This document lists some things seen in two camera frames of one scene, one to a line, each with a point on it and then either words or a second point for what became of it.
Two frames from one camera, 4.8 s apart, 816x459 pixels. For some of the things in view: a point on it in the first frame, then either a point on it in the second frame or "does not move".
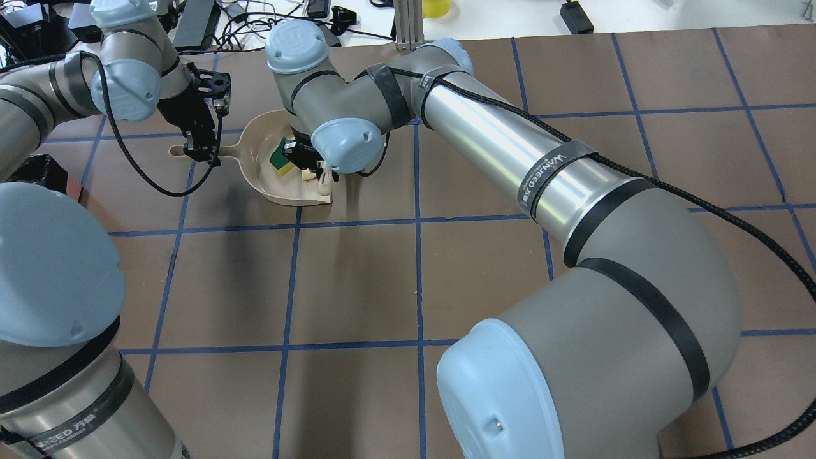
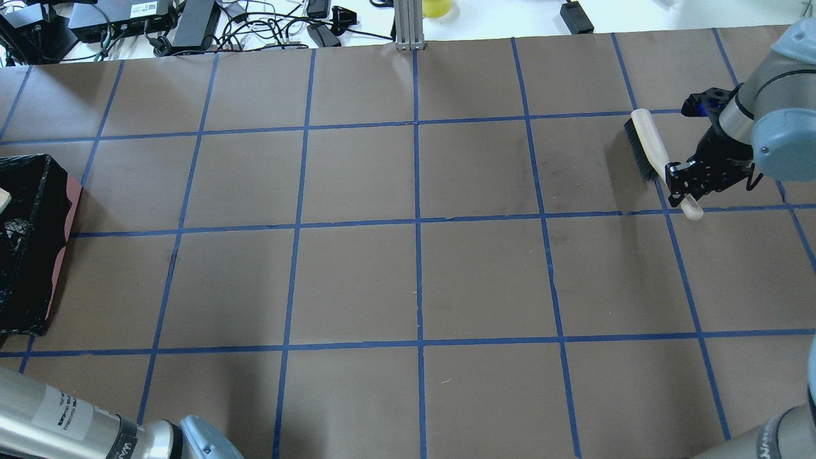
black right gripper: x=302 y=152 to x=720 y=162
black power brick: x=197 y=25 does not move
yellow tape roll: x=435 y=9 does not move
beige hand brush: x=325 y=181 to x=652 y=155
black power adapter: x=576 y=18 does not move
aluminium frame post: x=408 y=24 does not move
